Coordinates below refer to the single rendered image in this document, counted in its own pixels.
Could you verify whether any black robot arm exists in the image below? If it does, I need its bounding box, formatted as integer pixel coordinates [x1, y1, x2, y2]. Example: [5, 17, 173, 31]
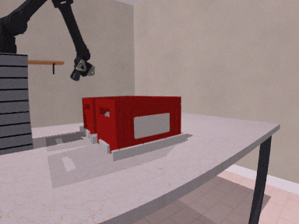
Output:
[0, 0, 90, 81]

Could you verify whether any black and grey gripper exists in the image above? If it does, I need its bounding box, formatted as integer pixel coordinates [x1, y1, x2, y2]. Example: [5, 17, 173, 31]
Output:
[75, 58, 95, 76]

